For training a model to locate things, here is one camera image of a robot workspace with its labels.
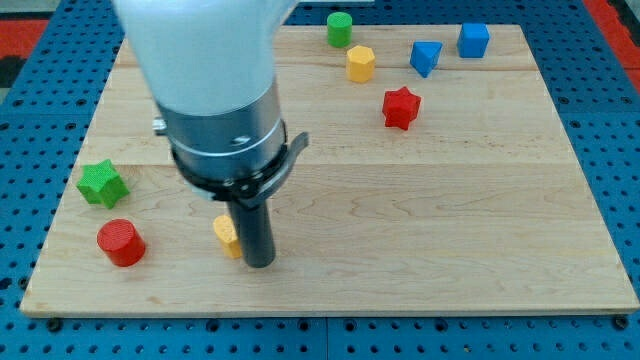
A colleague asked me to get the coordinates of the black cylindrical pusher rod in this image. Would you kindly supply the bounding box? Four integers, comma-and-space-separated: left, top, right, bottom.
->
227, 201, 276, 268

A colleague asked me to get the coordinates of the yellow heart block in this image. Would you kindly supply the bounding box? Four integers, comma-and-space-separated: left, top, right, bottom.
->
213, 215, 242, 259

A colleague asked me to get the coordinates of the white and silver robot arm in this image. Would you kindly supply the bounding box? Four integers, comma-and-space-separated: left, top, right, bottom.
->
113, 0, 309, 268

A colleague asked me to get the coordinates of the red cylinder block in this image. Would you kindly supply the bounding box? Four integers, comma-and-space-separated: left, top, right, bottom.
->
96, 219, 146, 267

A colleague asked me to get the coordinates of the green star block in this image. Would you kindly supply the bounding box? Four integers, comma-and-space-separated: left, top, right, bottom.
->
76, 159, 129, 209

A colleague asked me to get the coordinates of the wooden board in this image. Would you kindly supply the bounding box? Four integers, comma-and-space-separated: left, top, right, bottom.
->
21, 25, 639, 318

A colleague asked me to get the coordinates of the red star block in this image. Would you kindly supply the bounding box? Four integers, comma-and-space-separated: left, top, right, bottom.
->
382, 87, 422, 131

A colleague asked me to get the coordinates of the yellow hexagon block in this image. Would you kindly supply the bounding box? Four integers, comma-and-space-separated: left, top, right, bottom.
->
346, 45, 376, 83

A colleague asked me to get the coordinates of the green cylinder block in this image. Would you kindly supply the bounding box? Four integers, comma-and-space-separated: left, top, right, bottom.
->
326, 12, 353, 48

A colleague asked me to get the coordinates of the blue triangle block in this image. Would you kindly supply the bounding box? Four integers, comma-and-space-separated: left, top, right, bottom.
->
410, 41, 443, 78

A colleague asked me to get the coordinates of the blue cube block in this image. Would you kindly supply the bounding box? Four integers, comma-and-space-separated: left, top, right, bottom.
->
457, 23, 490, 58

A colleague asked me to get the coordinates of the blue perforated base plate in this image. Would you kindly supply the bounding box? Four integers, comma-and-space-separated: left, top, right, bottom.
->
1, 1, 639, 359

